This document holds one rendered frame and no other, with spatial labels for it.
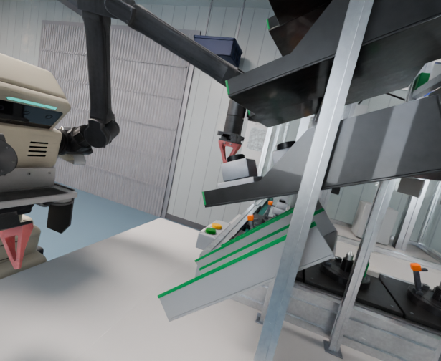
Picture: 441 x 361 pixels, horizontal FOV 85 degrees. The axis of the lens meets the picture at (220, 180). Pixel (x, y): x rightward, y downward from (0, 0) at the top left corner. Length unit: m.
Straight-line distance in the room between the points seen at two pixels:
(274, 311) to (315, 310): 0.43
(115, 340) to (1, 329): 0.21
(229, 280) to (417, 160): 0.26
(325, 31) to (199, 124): 3.29
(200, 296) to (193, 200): 3.25
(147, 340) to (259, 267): 0.35
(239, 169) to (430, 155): 0.22
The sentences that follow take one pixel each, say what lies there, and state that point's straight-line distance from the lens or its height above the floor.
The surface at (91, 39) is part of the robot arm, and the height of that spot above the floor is 1.49.
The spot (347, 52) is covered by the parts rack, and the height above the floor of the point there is 1.40.
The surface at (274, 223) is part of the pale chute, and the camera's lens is 0.47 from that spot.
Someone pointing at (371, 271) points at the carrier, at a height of 0.98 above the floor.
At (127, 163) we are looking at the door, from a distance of 4.16.
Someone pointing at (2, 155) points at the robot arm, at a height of 1.20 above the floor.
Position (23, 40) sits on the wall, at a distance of 6.39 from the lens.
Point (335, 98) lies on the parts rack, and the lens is 0.28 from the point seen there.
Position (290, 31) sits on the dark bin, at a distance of 0.56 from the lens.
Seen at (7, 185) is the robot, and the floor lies 1.05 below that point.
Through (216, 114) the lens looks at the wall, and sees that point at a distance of 3.51.
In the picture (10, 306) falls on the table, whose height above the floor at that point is 0.86.
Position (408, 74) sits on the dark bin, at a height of 1.46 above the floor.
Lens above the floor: 1.28
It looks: 8 degrees down
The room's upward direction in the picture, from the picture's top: 12 degrees clockwise
